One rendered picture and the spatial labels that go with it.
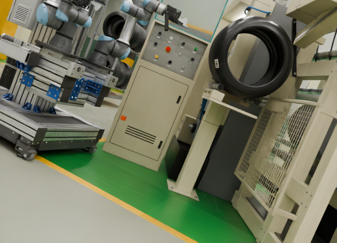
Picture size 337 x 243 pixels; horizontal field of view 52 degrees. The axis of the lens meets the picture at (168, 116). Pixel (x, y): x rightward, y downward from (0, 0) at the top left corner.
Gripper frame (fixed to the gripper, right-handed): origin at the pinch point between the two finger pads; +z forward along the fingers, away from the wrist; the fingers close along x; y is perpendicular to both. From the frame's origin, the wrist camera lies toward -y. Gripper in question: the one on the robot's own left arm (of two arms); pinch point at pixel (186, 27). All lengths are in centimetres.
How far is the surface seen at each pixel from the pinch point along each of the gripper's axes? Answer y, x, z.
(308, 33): 40, -1, 79
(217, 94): -31, -11, 41
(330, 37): 345, 812, 417
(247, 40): 20, 26, 48
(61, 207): -122, -80, -12
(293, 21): 49, 20, 70
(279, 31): 27, -12, 57
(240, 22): 19.4, -11.2, 30.4
